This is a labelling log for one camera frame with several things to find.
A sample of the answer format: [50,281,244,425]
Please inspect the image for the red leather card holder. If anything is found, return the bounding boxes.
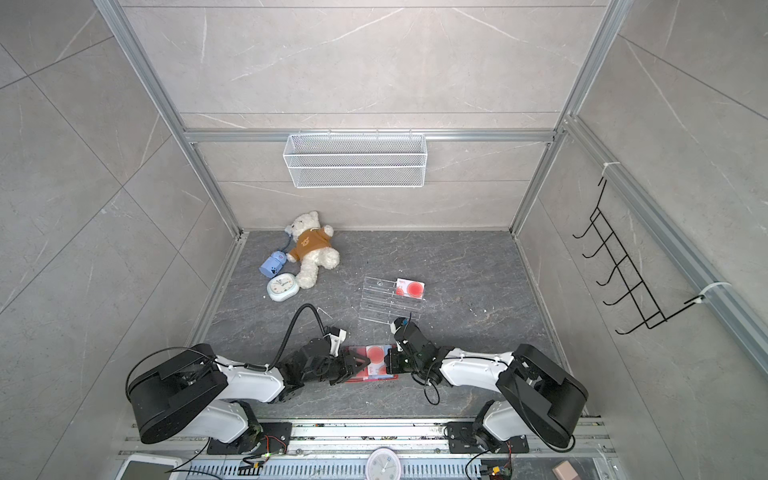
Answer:
[347,345,398,383]

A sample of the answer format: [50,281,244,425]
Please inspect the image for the clear acrylic card stand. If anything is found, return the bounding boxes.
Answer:
[358,276,426,324]

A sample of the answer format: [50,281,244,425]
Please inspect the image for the pink white credit card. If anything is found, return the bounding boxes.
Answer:
[365,345,391,379]
[395,278,425,300]

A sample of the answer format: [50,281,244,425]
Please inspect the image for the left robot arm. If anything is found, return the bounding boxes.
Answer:
[126,329,370,455]

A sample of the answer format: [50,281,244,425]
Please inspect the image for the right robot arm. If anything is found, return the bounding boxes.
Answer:
[385,317,588,453]

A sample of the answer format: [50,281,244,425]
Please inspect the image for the light blue alarm clock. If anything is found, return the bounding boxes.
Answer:
[267,273,300,303]

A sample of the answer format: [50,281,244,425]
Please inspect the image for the white round clock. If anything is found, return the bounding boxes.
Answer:
[365,447,403,480]

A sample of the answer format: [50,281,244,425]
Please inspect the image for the blue small bottle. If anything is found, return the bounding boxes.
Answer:
[259,250,287,279]

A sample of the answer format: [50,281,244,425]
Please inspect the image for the white teddy bear orange shirt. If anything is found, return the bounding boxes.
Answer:
[287,211,340,290]

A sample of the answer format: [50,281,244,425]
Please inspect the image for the pink block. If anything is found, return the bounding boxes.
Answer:
[552,461,581,480]

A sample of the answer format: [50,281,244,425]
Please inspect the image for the white tablet device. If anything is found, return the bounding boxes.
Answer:
[116,453,184,480]

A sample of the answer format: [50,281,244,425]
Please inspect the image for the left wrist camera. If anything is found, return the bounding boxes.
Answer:
[325,327,347,357]

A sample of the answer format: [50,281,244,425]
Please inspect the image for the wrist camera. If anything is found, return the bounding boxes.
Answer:
[390,317,410,335]
[325,327,347,357]

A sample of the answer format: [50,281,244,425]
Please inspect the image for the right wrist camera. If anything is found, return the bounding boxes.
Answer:
[390,317,410,335]

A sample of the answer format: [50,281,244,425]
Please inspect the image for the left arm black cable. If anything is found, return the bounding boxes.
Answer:
[124,302,328,403]

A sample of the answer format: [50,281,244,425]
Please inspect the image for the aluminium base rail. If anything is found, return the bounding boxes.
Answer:
[116,417,625,479]

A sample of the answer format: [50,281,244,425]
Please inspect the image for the white wire mesh basket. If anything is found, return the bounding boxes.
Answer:
[283,133,428,189]

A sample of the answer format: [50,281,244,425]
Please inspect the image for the black wire hook rack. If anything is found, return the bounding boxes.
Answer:
[571,177,706,336]

